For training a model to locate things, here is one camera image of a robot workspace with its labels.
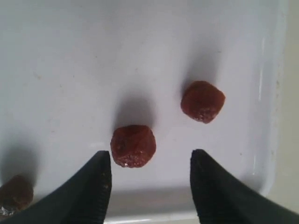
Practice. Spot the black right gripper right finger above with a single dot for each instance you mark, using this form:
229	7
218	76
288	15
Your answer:
220	198

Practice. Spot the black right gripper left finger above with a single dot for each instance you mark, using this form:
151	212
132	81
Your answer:
83	199

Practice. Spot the dark red meat chunk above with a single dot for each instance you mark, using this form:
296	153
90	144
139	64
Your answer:
133	146
202	101
15	196

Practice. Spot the white rectangular plastic tray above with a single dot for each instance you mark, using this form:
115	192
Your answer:
72	71

